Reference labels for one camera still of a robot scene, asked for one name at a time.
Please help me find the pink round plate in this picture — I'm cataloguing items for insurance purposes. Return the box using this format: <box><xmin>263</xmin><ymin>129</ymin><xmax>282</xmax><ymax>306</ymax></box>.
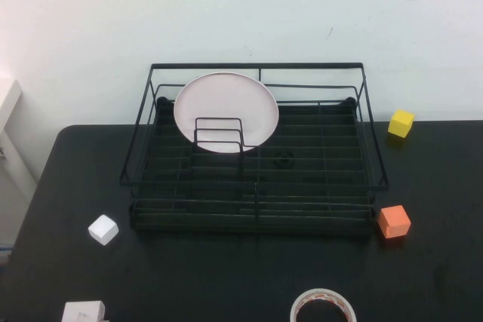
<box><xmin>173</xmin><ymin>72</ymin><xmax>281</xmax><ymax>155</ymax></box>

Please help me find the yellow cube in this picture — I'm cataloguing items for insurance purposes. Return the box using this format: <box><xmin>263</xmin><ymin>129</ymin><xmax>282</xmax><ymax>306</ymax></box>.
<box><xmin>387</xmin><ymin>109</ymin><xmax>415</xmax><ymax>138</ymax></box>

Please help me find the white cube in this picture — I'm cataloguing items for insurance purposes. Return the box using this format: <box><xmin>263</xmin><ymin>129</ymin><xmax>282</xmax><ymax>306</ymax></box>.
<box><xmin>88</xmin><ymin>214</ymin><xmax>119</xmax><ymax>247</ymax></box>

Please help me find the white adhesive tape roll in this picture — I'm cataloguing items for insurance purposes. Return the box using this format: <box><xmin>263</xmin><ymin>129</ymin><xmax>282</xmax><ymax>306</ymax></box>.
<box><xmin>289</xmin><ymin>287</ymin><xmax>358</xmax><ymax>322</ymax></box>

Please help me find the orange cube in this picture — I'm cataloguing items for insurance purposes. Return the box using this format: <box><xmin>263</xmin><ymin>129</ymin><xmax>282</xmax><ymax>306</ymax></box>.
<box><xmin>377</xmin><ymin>204</ymin><xmax>411</xmax><ymax>241</ymax></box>

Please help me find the white cabinet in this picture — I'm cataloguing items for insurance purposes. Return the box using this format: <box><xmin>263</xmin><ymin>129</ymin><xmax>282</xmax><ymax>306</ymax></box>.
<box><xmin>0</xmin><ymin>79</ymin><xmax>38</xmax><ymax>250</ymax></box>

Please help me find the white plug charger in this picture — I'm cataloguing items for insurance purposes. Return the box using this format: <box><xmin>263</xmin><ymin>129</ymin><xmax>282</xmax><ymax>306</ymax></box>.
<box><xmin>60</xmin><ymin>300</ymin><xmax>107</xmax><ymax>322</ymax></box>

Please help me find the black metal rail frame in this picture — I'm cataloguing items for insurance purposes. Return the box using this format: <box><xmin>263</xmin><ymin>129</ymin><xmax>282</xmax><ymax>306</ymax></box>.
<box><xmin>129</xmin><ymin>96</ymin><xmax>378</xmax><ymax>241</ymax></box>

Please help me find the black wire dish rack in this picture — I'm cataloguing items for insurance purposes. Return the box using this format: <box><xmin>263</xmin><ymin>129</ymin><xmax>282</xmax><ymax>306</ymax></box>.
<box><xmin>118</xmin><ymin>62</ymin><xmax>389</xmax><ymax>233</ymax></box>

